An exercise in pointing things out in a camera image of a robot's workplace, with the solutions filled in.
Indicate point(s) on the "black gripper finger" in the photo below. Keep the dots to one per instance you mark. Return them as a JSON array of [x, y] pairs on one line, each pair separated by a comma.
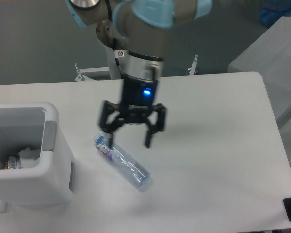
[[159, 126], [109, 108]]

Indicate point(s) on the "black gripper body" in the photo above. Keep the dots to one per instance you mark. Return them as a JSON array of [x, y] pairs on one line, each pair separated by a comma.
[[137, 98]]

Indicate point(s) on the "clear plastic water bottle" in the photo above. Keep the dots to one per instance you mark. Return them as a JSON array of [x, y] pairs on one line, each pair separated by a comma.
[[127, 165]]

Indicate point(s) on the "white wrapper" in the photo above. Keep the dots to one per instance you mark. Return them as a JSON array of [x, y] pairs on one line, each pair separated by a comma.
[[29, 158]]

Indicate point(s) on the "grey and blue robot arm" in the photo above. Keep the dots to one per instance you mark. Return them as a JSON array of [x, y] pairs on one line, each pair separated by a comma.
[[146, 24]]

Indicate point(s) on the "white trash can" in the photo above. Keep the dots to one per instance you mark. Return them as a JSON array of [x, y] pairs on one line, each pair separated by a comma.
[[35, 126]]

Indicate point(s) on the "blue object on floor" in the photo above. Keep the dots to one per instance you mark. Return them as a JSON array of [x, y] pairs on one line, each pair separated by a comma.
[[273, 10]]

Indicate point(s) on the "white pedestal base frame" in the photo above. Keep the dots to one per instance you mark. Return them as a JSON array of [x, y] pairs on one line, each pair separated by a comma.
[[104, 73]]

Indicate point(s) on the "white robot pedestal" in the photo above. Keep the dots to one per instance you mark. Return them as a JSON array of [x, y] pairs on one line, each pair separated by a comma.
[[121, 58]]

